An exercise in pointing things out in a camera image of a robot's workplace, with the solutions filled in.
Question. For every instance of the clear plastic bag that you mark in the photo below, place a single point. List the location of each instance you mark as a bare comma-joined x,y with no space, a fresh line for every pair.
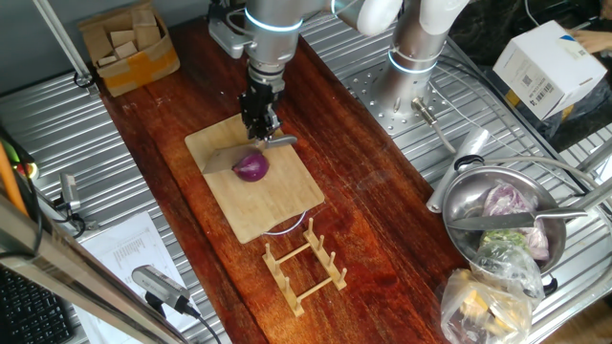
497,306

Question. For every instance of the small silver camera on mount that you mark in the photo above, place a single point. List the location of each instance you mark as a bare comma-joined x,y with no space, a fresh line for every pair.
70,191

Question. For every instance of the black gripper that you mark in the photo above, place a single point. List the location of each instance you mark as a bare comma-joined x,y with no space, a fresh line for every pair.
260,98

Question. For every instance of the white plastic roll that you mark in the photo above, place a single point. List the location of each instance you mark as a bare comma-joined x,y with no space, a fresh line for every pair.
459,167

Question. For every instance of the printed paper sheet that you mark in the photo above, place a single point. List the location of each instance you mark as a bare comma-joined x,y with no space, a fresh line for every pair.
129,248

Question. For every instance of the bamboo cutting board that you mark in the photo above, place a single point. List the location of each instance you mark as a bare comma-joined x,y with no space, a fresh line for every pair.
282,200

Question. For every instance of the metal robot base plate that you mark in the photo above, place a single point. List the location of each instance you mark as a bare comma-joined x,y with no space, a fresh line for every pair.
363,86

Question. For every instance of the polished steel bar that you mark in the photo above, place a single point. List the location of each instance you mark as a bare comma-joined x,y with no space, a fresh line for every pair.
72,272

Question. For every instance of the wooden knife rack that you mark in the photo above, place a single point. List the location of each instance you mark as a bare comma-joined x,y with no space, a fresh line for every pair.
287,286

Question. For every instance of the small wooden block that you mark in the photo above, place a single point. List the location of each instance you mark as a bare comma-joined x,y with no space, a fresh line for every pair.
122,38
107,60
143,19
126,50
148,38

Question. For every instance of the person's bare hand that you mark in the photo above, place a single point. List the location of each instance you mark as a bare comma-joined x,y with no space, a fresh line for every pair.
595,40

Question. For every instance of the white cardboard box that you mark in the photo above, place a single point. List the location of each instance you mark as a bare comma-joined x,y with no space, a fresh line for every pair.
545,67

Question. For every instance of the black keyboard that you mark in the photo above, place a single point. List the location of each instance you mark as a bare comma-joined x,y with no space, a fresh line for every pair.
28,310

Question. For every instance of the silver metal pole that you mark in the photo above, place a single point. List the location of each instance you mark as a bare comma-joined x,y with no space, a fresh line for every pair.
62,43

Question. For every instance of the orange rod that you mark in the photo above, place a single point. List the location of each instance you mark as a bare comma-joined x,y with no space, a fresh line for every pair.
9,181

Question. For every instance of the glossy wood-grain table mat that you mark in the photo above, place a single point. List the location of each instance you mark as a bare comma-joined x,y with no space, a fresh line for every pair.
358,167

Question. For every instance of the steel cleaver knife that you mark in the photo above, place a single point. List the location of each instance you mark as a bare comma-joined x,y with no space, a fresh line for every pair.
220,160

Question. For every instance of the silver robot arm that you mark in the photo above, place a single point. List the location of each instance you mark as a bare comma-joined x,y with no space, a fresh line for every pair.
272,28

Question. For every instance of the purple onion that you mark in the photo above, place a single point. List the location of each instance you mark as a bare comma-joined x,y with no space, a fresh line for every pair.
251,167

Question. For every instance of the steel kitchen knife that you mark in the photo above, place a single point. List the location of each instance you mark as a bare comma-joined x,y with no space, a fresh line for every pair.
497,221

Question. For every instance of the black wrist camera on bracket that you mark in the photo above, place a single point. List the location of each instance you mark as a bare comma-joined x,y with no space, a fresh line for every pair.
225,36

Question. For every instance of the black plastic bag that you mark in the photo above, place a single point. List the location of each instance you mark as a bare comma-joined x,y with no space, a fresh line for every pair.
583,119

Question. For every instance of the green vegetable piece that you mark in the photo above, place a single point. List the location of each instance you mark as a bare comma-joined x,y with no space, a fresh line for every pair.
502,237

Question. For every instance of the purple vegetable pieces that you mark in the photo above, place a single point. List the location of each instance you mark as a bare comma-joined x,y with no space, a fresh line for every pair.
507,200

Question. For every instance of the silver bar-shaped camera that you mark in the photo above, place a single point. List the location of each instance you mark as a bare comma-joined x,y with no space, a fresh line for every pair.
160,286

